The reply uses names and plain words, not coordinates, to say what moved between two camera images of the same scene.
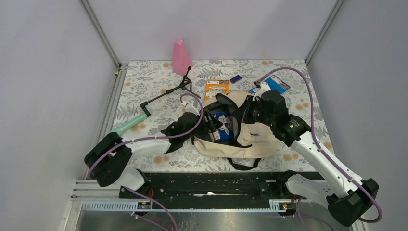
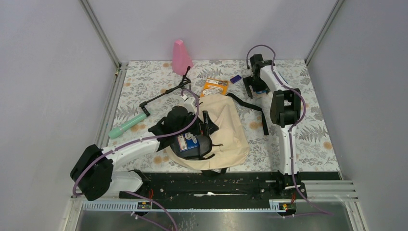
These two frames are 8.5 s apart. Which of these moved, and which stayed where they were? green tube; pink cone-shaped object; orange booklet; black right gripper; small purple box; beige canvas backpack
Moved: black right gripper; beige canvas backpack
Stayed: green tube; pink cone-shaped object; small purple box; orange booklet
